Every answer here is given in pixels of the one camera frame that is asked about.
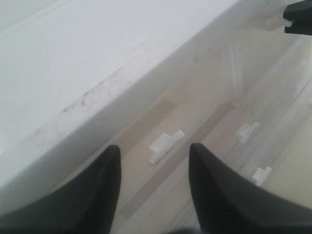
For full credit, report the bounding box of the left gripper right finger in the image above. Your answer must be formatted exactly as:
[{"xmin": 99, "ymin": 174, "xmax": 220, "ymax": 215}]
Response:
[{"xmin": 189, "ymin": 143, "xmax": 312, "ymax": 234}]

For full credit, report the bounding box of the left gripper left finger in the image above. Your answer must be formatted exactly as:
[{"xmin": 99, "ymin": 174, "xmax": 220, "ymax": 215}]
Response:
[{"xmin": 0, "ymin": 145, "xmax": 121, "ymax": 234}]

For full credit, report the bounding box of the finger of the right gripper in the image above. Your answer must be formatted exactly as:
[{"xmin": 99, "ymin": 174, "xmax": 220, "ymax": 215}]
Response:
[
  {"xmin": 283, "ymin": 0, "xmax": 312, "ymax": 20},
  {"xmin": 284, "ymin": 19, "xmax": 312, "ymax": 36}
]

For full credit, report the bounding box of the middle wide clear drawer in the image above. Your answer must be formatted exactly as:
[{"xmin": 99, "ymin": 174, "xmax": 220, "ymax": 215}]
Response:
[{"xmin": 170, "ymin": 39, "xmax": 312, "ymax": 234}]

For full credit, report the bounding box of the wide clear drawer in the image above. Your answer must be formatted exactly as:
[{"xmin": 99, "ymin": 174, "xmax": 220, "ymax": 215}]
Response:
[
  {"xmin": 257, "ymin": 94, "xmax": 312, "ymax": 211},
  {"xmin": 170, "ymin": 39, "xmax": 312, "ymax": 234}
]

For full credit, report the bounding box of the bottom wide clear drawer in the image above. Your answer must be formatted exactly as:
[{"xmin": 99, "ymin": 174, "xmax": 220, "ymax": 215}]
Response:
[{"xmin": 257, "ymin": 94, "xmax": 312, "ymax": 211}]

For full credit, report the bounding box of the white plastic drawer cabinet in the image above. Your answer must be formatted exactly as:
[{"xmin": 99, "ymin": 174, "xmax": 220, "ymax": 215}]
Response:
[{"xmin": 0, "ymin": 0, "xmax": 312, "ymax": 234}]

